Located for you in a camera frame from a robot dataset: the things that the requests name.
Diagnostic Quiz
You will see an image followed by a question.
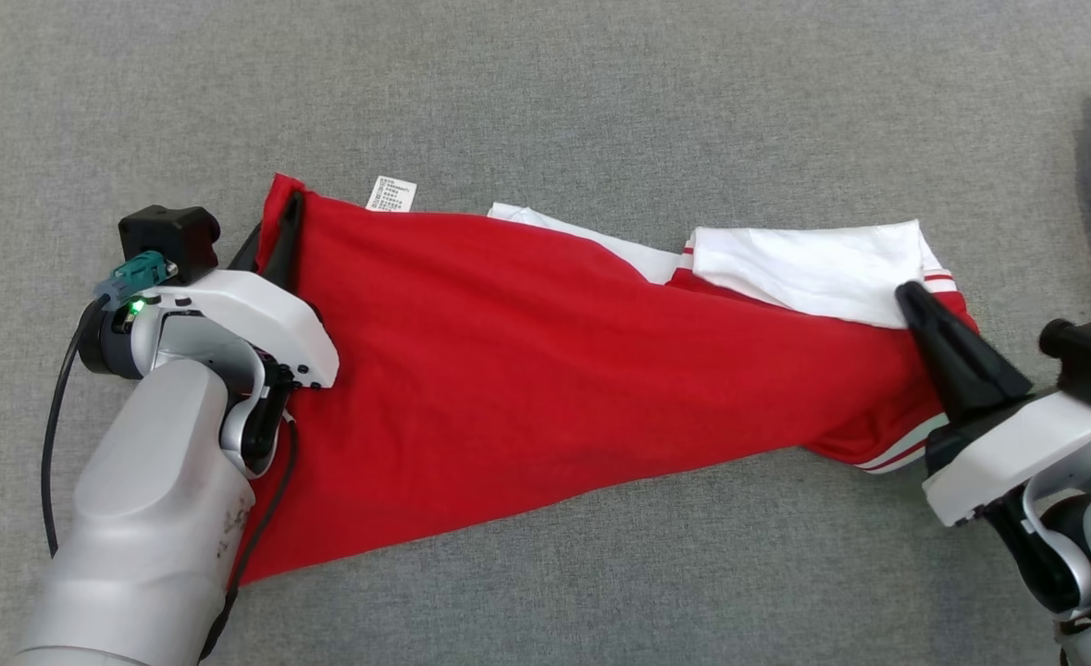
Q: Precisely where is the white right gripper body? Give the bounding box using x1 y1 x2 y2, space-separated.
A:
922 388 1091 528

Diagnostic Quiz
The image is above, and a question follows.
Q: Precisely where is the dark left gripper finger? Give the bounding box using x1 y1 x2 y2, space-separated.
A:
228 222 265 275
263 191 306 290

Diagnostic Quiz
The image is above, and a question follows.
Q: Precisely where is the red shirt with white sleeves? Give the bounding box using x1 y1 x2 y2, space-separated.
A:
230 173 981 586

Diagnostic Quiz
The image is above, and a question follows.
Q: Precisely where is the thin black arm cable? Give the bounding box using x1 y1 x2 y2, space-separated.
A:
198 416 301 662

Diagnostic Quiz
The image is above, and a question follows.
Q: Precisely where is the black cable with teal connector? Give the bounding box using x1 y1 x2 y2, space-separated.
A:
41 250 179 561

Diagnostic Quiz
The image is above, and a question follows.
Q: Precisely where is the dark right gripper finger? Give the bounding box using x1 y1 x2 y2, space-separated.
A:
895 280 1035 425

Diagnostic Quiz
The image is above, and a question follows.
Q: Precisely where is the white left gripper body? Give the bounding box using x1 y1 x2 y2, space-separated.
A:
143 268 340 389

